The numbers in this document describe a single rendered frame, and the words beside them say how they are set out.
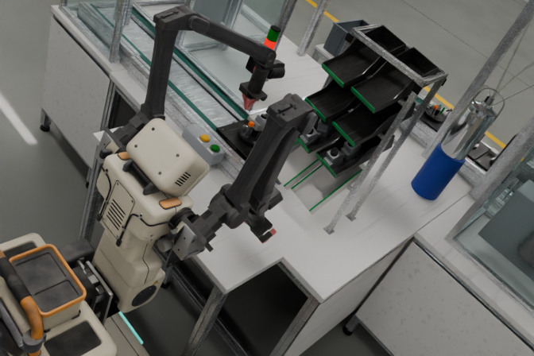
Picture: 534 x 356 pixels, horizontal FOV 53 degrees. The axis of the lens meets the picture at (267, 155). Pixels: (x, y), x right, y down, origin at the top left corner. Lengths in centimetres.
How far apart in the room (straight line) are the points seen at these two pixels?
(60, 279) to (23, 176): 163
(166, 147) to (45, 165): 191
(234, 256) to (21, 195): 156
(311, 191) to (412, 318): 98
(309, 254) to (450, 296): 80
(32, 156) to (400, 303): 226
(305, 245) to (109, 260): 78
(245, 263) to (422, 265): 99
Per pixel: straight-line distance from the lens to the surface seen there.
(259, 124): 236
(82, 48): 301
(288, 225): 226
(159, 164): 157
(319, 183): 220
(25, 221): 313
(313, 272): 214
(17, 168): 340
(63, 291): 177
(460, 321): 274
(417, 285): 276
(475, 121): 264
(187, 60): 285
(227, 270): 200
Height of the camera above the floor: 237
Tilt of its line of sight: 36 degrees down
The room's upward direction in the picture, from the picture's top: 25 degrees clockwise
